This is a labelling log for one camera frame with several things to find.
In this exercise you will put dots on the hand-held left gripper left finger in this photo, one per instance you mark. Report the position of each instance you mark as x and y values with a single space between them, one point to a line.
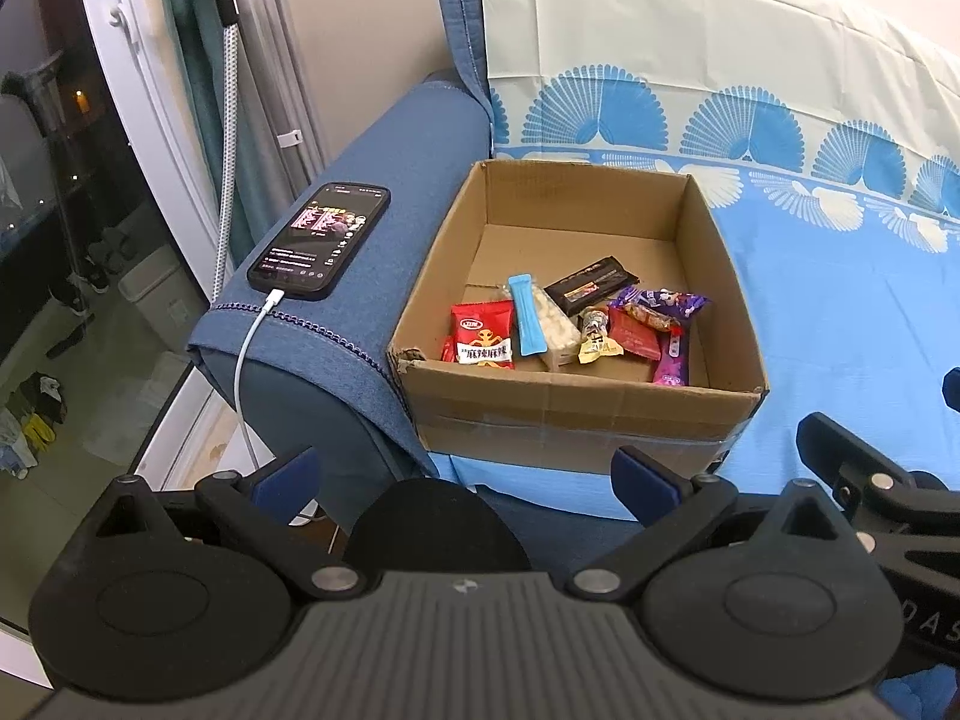
289 480

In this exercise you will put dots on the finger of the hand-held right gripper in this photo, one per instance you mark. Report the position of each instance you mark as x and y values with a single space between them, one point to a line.
836 450
952 391

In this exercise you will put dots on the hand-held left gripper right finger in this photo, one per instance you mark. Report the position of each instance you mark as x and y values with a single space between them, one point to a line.
637 484

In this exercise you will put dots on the brown cardboard box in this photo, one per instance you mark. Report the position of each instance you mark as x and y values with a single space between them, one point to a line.
570 412

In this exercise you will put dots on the purple snack bar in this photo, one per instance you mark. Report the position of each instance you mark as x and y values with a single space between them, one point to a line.
671 364

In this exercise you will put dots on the plain red snack packet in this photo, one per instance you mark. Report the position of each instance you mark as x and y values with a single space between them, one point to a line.
634 337

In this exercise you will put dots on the clear white rice cracker packet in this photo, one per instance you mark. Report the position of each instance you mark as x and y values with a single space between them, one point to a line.
562 328

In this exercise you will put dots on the purple candy packet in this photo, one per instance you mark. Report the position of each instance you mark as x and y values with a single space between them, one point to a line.
686 304

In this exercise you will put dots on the blue white stick sachet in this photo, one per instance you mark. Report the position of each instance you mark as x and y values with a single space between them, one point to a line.
529 315

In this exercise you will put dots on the black snack packet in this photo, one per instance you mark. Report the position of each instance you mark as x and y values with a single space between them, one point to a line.
589 285

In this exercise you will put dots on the large red white snack packet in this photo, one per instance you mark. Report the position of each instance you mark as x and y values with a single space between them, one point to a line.
484 334

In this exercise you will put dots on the blue fuzzy cloth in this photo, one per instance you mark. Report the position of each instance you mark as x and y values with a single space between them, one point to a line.
919 694

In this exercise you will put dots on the blue fan-print sheet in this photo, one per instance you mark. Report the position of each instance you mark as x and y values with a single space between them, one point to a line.
810 202

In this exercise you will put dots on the white trash bin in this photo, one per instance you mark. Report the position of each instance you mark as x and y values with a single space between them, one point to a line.
154 281

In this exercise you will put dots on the black smartphone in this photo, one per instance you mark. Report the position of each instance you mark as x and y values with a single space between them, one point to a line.
319 240

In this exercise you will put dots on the yellow slipper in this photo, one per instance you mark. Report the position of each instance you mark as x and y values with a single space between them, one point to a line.
41 435

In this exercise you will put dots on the pair of dark shoes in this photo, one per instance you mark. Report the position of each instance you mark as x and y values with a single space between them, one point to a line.
97 270

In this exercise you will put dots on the blue sofa armrest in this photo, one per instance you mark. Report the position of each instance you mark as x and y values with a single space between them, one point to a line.
390 142

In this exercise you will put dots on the grey teal curtain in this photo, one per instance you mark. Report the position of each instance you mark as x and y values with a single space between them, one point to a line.
262 52

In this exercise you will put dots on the white window frame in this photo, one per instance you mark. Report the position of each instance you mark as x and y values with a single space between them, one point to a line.
146 90

